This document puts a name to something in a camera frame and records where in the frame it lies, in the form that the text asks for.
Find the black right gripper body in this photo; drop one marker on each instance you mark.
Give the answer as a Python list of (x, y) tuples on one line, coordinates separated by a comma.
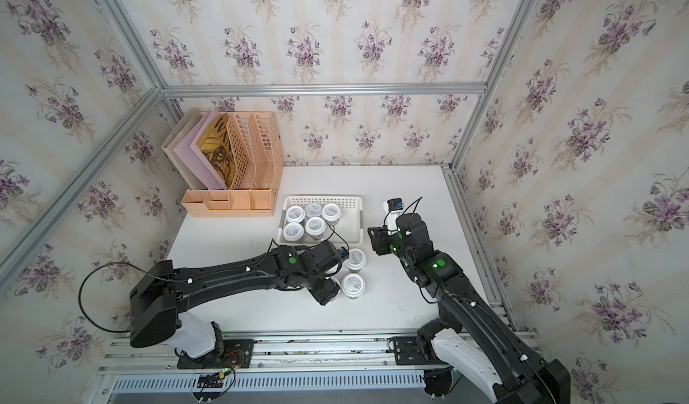
[(385, 243)]

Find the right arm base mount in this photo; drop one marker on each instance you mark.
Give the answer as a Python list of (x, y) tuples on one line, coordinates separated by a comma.
[(417, 349)]

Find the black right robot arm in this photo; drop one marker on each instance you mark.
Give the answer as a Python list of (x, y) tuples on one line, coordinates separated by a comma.
[(469, 335)]

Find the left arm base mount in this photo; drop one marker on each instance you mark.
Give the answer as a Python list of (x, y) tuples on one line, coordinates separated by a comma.
[(226, 353)]

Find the aluminium rail frame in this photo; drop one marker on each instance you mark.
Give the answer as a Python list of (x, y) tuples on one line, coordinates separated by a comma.
[(280, 363)]

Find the pink folder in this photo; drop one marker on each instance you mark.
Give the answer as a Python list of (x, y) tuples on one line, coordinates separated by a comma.
[(195, 160)]

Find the beige folder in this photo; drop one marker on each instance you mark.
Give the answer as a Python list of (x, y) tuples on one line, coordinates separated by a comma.
[(173, 147)]

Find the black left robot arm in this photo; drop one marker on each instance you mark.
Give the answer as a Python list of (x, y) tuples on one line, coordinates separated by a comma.
[(160, 303)]

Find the yogurt cup row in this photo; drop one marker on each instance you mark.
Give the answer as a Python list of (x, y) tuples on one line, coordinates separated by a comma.
[(353, 286), (313, 210), (295, 214), (315, 227), (356, 261), (293, 232), (331, 213)]

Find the peach plastic file organizer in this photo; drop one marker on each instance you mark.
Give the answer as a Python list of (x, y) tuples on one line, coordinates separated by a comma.
[(258, 155)]

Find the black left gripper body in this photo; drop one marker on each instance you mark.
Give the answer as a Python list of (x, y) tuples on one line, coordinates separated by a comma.
[(325, 290)]

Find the white plastic basket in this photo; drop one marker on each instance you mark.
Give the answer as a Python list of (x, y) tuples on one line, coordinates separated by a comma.
[(307, 219)]

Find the yellow black patterned book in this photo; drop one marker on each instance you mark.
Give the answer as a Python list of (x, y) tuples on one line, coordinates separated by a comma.
[(215, 146)]

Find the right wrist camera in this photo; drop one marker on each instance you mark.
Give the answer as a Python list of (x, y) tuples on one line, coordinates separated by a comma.
[(393, 208)]

